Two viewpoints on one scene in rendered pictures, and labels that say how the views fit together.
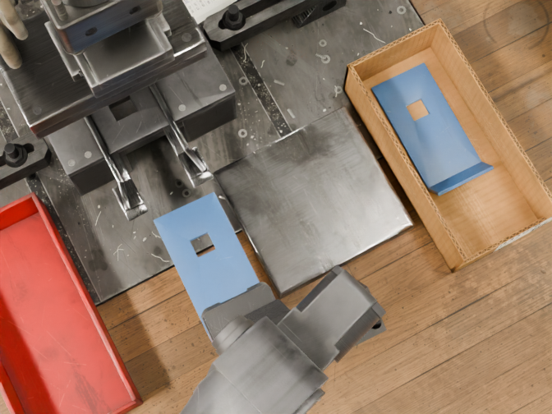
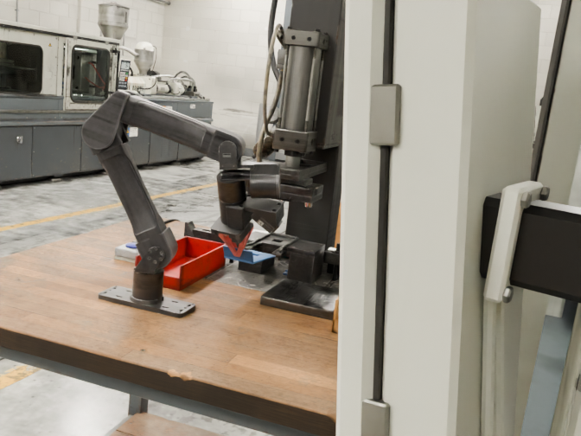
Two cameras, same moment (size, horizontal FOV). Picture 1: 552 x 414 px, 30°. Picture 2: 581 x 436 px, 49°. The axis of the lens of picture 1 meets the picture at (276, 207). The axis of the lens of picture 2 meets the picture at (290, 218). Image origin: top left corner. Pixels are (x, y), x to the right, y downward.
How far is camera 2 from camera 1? 1.38 m
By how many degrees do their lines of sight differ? 68
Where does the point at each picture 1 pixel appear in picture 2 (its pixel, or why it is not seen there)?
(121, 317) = (206, 282)
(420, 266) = (322, 325)
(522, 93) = not seen: hidden behind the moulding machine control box
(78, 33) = (278, 135)
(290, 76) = not seen: hidden behind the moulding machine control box
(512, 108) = not seen: hidden behind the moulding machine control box
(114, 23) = (289, 142)
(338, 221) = (307, 299)
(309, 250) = (286, 297)
